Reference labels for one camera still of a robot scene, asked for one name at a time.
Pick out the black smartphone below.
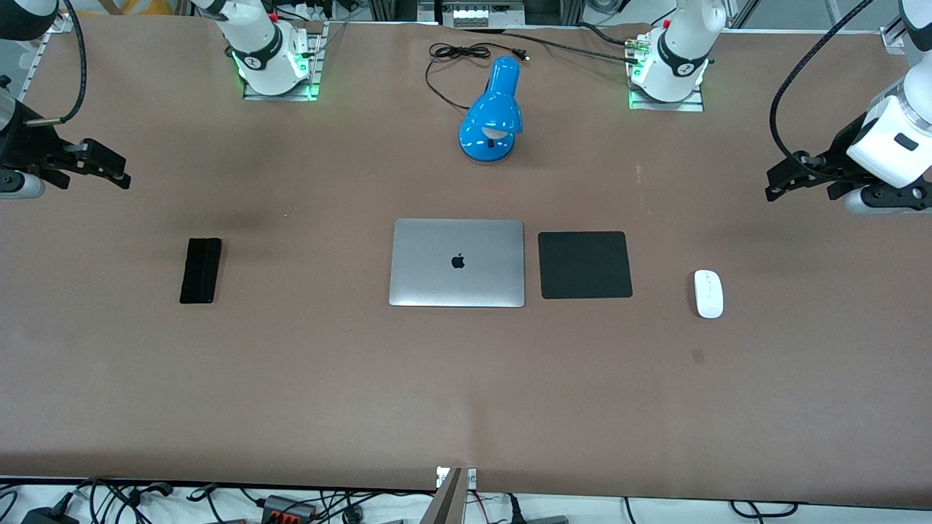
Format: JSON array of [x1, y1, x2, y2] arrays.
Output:
[[179, 237, 223, 305]]

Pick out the white computer mouse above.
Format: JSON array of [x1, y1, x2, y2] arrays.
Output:
[[693, 269, 724, 319]]

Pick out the black mouse pad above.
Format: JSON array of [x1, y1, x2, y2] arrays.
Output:
[[537, 231, 633, 300]]

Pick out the blue desk lamp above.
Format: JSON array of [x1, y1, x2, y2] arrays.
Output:
[[458, 56, 524, 164]]

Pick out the black power adapter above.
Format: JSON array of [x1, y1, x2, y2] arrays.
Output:
[[20, 506, 81, 524]]

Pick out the white power strip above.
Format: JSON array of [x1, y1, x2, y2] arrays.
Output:
[[451, 6, 526, 28]]

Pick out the silver closed laptop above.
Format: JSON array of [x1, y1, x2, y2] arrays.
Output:
[[388, 218, 526, 309]]

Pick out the grey connector box orange levers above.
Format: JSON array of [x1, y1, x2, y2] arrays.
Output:
[[260, 494, 318, 524]]

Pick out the grey aluminium beam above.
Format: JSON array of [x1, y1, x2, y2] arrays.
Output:
[[419, 468, 468, 524]]

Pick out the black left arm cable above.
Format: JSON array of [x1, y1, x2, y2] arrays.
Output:
[[770, 0, 874, 162]]

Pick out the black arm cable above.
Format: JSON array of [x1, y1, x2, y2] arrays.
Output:
[[25, 0, 89, 127], [770, 0, 874, 162]]

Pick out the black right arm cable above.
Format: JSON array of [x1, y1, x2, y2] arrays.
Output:
[[25, 0, 89, 127]]

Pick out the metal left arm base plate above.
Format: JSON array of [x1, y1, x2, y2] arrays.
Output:
[[628, 40, 706, 113]]

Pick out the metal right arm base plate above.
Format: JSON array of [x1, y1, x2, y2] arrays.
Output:
[[242, 22, 325, 102]]

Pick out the black braided cable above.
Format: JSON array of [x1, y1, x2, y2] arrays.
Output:
[[501, 31, 646, 66]]

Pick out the black lamp power cord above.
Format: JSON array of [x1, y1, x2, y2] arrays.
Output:
[[424, 42, 531, 111]]

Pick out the black floor cable loop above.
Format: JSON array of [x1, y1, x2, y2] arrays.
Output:
[[730, 500, 799, 520]]

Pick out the white metal bracket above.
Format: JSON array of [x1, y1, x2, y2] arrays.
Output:
[[435, 467, 478, 490]]

